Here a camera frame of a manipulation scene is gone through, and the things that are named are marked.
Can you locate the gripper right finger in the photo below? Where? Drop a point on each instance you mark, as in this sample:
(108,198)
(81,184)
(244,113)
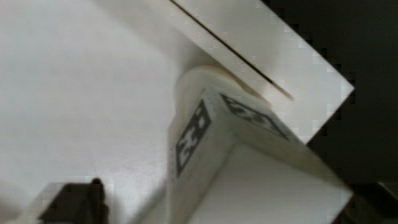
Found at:
(372,207)

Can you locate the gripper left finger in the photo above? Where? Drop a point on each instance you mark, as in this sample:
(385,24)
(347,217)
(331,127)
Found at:
(68,204)

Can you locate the white table leg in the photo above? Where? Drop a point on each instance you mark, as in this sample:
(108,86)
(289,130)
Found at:
(246,176)

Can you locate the white square table top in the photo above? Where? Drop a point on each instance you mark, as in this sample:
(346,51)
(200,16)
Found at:
(95,54)

